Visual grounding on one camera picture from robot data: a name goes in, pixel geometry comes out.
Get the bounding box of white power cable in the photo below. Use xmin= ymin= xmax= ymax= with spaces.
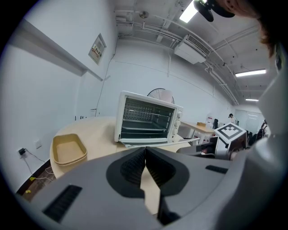
xmin=22 ymin=148 xmax=54 ymax=181

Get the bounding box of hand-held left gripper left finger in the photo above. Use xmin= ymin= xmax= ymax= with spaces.
xmin=15 ymin=146 xmax=163 ymax=230

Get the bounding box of framed wall poster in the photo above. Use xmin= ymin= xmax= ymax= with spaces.
xmin=88 ymin=33 xmax=108 ymax=66

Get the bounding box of wooden desk with white legs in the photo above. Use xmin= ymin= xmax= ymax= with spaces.
xmin=179 ymin=120 xmax=217 ymax=146

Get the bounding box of person's white shirt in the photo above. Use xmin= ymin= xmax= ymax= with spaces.
xmin=219 ymin=42 xmax=288 ymax=230

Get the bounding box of white ceiling air conditioner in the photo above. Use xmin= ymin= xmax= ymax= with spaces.
xmin=174 ymin=34 xmax=212 ymax=65

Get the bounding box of black head-mounted camera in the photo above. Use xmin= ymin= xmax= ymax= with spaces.
xmin=193 ymin=0 xmax=236 ymax=23

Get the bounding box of beige plastic tray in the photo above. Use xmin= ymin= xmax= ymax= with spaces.
xmin=52 ymin=133 xmax=88 ymax=173

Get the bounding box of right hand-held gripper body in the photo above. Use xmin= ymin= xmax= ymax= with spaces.
xmin=213 ymin=122 xmax=248 ymax=160

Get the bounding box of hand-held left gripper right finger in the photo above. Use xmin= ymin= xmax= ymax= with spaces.
xmin=145 ymin=146 xmax=233 ymax=230

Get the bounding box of white toaster oven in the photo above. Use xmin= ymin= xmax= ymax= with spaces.
xmin=114 ymin=90 xmax=200 ymax=149

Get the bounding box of black standing fan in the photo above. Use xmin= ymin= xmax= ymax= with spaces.
xmin=147 ymin=88 xmax=175 ymax=105

